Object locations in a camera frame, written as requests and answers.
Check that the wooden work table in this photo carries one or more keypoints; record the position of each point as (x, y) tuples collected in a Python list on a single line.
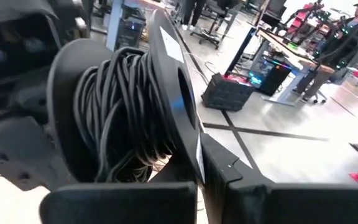
[(291, 53)]

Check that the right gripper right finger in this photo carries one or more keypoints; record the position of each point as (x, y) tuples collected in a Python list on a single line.
[(222, 174)]

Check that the black monitor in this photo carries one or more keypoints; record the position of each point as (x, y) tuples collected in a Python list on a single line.
[(273, 12)]

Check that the person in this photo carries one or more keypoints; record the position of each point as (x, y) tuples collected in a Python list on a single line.
[(343, 40), (193, 12)]

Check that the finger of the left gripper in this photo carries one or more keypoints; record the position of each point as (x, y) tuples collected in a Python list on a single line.
[(14, 155)]

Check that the black computer with rainbow lights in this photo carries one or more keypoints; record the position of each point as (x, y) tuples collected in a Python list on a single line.
[(272, 77)]

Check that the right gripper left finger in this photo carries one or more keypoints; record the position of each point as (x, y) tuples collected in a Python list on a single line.
[(172, 172)]

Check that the black plastic spool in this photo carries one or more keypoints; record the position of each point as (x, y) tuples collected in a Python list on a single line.
[(172, 93)]

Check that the black office chair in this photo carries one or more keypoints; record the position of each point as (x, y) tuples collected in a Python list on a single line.
[(214, 18)]

